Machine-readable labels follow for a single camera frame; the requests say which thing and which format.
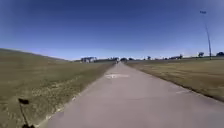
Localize dry grass slope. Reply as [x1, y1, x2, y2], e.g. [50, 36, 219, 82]
[0, 48, 117, 128]

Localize grey concrete path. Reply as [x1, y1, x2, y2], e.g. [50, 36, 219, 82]
[39, 61, 224, 128]

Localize dry grass field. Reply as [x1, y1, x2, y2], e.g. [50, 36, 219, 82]
[125, 57, 224, 103]

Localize tall light pole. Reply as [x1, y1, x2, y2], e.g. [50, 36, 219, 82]
[199, 10, 213, 61]

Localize row of distant trees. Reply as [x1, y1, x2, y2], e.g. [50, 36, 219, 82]
[119, 51, 224, 62]

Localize white building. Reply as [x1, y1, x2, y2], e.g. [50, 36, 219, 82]
[80, 56, 98, 64]

